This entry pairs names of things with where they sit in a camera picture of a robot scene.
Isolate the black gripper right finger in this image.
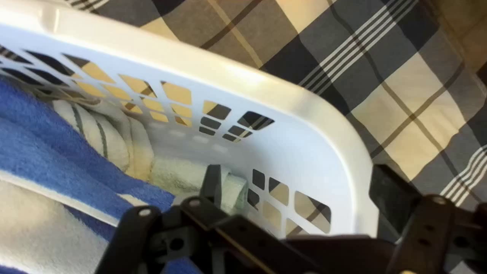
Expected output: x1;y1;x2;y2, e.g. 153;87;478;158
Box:
369;164;487;274

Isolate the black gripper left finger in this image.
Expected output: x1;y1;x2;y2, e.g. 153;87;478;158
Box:
95;163;241;274

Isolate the white plastic laundry basket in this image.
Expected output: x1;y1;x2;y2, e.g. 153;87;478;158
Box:
0;0;379;237

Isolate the blue and white striped towel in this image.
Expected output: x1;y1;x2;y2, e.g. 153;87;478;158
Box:
0;79;211;274

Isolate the plaid blue bedspread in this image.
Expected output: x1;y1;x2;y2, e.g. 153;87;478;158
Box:
67;0;486;207

